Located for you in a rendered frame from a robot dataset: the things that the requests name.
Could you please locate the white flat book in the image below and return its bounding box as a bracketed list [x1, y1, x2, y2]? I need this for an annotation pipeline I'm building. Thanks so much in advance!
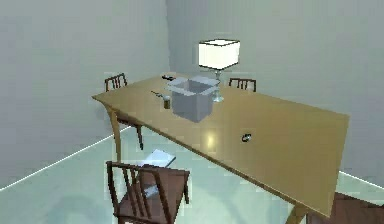
[140, 148, 177, 169]

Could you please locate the grey open carton box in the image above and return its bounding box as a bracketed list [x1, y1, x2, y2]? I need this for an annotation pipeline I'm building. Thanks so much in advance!
[165, 75, 220, 123]

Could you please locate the dark brown wooden chair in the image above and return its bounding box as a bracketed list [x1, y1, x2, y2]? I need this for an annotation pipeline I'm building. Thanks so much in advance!
[228, 77, 257, 93]
[104, 72, 145, 151]
[105, 160, 191, 224]

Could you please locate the light brown wooden table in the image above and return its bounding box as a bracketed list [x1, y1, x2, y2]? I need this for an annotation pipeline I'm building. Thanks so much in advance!
[91, 75, 350, 224]

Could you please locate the white shade table lamp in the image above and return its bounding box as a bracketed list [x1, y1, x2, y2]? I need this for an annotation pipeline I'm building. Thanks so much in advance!
[197, 38, 241, 103]

